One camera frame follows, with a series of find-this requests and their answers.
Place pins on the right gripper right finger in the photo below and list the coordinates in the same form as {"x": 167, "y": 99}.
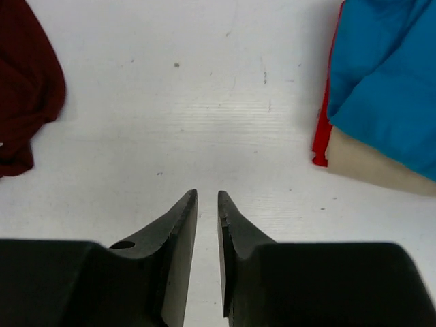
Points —
{"x": 266, "y": 283}

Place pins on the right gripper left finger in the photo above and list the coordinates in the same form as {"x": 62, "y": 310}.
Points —
{"x": 141, "y": 280}

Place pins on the maroon t shirt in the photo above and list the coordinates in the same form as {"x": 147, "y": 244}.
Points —
{"x": 33, "y": 87}

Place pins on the beige folded t shirt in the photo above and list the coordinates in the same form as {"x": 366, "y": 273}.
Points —
{"x": 353, "y": 159}

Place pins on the small red tray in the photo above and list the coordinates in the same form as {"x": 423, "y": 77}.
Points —
{"x": 323, "y": 129}

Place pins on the blue folded t shirt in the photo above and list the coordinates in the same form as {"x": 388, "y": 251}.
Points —
{"x": 382, "y": 79}

